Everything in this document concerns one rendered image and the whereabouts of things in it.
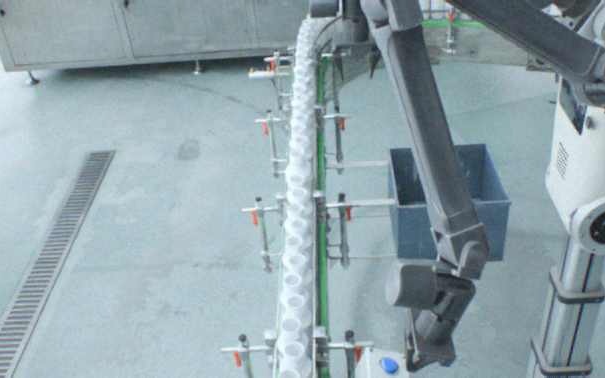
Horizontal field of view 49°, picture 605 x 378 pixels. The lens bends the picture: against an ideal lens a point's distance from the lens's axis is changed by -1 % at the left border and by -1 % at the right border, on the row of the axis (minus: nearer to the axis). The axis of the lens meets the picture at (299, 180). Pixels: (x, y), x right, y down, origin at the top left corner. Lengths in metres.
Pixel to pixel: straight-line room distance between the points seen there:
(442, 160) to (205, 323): 2.07
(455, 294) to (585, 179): 0.49
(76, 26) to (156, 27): 0.56
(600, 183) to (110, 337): 2.16
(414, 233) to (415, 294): 0.94
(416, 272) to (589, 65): 0.40
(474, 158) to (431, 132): 1.22
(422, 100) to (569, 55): 0.24
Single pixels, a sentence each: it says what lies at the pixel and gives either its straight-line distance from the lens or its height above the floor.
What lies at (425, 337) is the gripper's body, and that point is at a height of 1.28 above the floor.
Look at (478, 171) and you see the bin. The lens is 2.20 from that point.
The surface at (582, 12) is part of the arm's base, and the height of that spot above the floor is 1.53.
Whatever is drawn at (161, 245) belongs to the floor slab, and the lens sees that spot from 3.36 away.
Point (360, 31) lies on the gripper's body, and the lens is 1.45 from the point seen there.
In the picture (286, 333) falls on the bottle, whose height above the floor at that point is 1.16.
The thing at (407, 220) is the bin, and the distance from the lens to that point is 1.88.
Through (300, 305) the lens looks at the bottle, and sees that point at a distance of 1.31.
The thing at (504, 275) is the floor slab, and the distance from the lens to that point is 3.08.
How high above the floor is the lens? 2.07
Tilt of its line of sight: 35 degrees down
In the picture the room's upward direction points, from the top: 5 degrees counter-clockwise
